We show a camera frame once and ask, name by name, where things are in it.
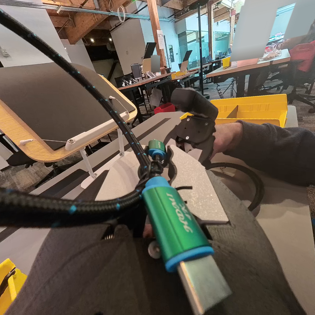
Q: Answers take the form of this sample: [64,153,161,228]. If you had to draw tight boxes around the long wooden desk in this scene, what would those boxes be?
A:
[206,48,292,97]
[118,71,176,123]

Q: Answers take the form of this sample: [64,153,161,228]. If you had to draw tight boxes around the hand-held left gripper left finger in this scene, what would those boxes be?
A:
[95,157,143,201]

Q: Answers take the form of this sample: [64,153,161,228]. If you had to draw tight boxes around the looped braided HDMI cable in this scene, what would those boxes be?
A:
[0,9,233,315]

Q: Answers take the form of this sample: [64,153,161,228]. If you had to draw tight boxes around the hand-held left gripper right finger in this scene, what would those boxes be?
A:
[167,145,230,225]

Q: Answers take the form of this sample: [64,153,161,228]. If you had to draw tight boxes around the black office chair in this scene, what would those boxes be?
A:
[268,59,315,114]

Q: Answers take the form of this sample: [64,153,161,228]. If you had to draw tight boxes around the grey monitor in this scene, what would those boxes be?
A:
[130,63,142,80]

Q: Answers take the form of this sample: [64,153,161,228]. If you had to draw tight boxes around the clear plastic bag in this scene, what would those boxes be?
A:
[258,43,282,61]

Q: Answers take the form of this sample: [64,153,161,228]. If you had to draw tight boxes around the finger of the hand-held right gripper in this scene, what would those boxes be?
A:
[188,147,205,163]

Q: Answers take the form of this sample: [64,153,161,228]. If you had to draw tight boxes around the person's right forearm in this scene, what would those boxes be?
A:
[223,120,315,187]

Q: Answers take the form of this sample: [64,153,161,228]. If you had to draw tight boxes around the black pole stand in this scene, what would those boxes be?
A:
[196,0,211,99]

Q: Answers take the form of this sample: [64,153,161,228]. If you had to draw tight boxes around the red jacket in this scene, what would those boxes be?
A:
[288,41,315,72]

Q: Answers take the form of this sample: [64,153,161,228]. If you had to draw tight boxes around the black cable with silver plug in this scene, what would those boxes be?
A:
[205,161,266,212]

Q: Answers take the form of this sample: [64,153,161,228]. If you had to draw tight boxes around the person's right hand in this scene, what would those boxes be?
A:
[210,121,243,161]

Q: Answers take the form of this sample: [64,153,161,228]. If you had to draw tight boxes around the grey hanging paper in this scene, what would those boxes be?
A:
[150,87,163,107]

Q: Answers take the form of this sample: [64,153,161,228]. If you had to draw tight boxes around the white folding stand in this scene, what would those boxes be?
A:
[79,127,125,189]

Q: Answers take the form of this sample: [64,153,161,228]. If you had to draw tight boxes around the ceiling pipe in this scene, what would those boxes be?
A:
[41,0,178,21]

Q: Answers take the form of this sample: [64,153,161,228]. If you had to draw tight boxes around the coiled black cord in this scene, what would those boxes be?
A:
[216,77,235,99]

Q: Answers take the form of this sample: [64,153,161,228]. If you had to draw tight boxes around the wooden pillar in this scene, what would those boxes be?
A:
[146,0,168,73]

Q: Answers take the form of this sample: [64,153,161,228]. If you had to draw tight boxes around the wooden-edged black board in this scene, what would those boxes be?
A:
[0,62,138,163]

